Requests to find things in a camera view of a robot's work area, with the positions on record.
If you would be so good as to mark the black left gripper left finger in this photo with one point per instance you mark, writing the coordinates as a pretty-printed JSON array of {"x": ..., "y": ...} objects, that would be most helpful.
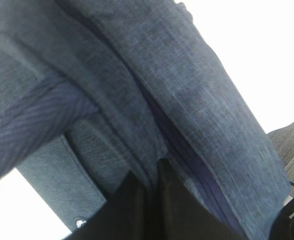
[{"x": 120, "y": 218}]

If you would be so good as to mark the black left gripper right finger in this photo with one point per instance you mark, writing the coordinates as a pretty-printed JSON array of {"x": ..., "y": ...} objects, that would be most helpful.
[{"x": 177, "y": 215}]

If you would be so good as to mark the navy blue fabric lunch bag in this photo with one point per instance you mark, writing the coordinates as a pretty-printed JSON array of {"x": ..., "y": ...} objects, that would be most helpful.
[{"x": 91, "y": 90}]

